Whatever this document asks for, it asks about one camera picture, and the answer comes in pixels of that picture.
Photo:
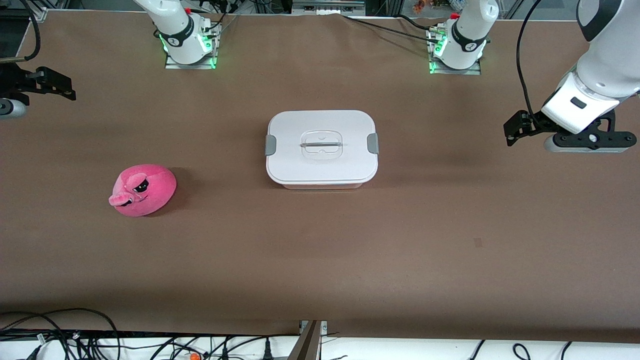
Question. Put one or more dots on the metal corner bracket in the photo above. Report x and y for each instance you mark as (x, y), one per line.
(41, 15)

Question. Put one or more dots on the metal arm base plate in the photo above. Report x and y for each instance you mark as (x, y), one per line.
(455, 71)
(190, 66)

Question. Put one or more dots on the aluminium frame post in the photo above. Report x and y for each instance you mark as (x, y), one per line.
(307, 345)

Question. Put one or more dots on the translucent plastic box base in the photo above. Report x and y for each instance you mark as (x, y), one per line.
(320, 186)

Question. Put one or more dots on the grey device box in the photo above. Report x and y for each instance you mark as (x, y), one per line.
(327, 6)

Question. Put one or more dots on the white plastic box lid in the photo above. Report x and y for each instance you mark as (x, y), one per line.
(300, 170)

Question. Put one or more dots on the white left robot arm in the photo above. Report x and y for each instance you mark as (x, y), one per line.
(610, 60)

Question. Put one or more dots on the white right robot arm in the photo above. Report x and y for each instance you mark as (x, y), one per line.
(170, 20)

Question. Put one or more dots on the pink plush toy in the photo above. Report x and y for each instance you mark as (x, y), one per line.
(155, 192)

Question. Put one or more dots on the grey lid latch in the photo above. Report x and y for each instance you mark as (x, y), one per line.
(372, 143)
(270, 145)

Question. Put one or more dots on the brown table cover mat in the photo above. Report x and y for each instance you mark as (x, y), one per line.
(450, 250)

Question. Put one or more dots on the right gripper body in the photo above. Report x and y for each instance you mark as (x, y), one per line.
(15, 80)

